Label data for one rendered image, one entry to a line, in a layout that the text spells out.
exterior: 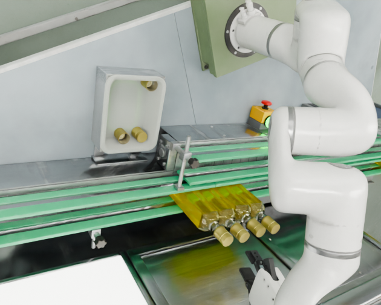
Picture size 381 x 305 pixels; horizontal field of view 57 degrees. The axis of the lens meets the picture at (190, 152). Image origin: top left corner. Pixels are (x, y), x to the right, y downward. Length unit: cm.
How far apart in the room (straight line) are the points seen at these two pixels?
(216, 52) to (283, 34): 22
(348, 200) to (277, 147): 13
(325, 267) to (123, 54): 73
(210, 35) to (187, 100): 24
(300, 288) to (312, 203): 14
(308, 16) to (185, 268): 69
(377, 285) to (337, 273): 67
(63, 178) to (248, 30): 64
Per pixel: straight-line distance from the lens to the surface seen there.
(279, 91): 141
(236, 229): 97
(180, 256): 105
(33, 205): 91
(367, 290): 122
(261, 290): 81
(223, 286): 100
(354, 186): 56
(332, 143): 62
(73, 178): 97
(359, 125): 62
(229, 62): 109
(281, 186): 54
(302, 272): 61
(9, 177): 99
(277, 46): 92
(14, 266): 105
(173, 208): 106
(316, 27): 73
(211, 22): 103
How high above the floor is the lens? 167
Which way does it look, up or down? 47 degrees down
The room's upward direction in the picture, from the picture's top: 131 degrees clockwise
